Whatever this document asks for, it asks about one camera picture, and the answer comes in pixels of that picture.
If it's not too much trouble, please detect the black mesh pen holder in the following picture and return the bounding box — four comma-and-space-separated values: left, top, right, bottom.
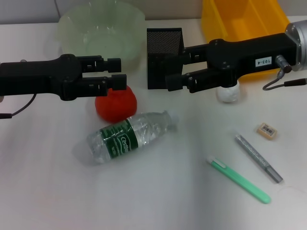
146, 27, 185, 91

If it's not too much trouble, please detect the beige eraser with barcode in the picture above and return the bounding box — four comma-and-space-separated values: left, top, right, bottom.
256, 122, 278, 139

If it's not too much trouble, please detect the red-orange fruit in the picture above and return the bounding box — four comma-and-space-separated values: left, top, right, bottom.
94, 85, 138, 123

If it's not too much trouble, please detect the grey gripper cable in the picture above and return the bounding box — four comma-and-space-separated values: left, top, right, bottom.
262, 54, 307, 91
0, 93, 38, 120

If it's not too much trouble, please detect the translucent green fruit bowl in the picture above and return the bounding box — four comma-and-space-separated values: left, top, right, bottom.
57, 1, 146, 72

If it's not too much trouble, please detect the yellow plastic bin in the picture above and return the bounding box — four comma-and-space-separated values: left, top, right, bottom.
201, 0, 291, 82

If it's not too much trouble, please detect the grey right gripper cable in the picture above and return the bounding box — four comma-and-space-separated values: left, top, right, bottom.
262, 54, 307, 91

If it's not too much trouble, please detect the white paper ball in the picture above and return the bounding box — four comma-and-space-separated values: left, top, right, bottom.
215, 81, 240, 104

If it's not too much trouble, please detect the grey silver pen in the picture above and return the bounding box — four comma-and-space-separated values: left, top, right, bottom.
235, 134, 283, 184

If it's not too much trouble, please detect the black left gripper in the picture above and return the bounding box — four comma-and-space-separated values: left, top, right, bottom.
0, 54, 84, 101

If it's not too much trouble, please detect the mint green pen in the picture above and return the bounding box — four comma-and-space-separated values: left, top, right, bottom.
206, 155, 272, 205

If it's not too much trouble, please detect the clear green-label water bottle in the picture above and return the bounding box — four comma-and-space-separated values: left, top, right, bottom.
86, 110, 180, 166

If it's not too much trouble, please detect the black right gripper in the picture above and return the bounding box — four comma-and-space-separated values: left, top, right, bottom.
165, 32, 293, 94

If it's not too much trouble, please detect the grey left gripper cable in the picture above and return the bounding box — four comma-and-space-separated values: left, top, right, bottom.
0, 93, 38, 120

